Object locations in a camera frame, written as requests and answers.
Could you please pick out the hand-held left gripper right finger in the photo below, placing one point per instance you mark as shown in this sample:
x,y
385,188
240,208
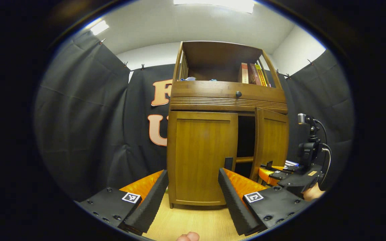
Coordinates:
x,y
231,201

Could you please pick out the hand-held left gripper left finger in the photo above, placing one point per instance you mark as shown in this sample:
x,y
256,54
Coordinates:
x,y
152,204

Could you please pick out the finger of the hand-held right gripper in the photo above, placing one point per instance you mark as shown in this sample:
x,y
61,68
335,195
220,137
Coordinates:
x,y
266,175

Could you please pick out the wooden cabinet door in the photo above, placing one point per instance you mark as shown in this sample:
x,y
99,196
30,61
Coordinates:
x,y
199,150
271,140

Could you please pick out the wooden double-door shoe cabinet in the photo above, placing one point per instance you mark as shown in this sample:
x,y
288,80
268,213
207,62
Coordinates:
x,y
219,57

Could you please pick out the yellow book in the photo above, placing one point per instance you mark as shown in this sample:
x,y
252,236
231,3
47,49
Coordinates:
x,y
261,76

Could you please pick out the wooden drawer with black knob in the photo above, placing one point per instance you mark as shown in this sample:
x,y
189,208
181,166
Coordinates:
x,y
206,90

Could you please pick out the black backdrop cloth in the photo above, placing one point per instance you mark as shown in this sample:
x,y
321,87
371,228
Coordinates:
x,y
85,117

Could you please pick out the small white blue object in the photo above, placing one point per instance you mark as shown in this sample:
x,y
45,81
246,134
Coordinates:
x,y
188,79

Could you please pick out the small ceiling light panel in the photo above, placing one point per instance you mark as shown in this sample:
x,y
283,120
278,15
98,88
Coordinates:
x,y
99,27

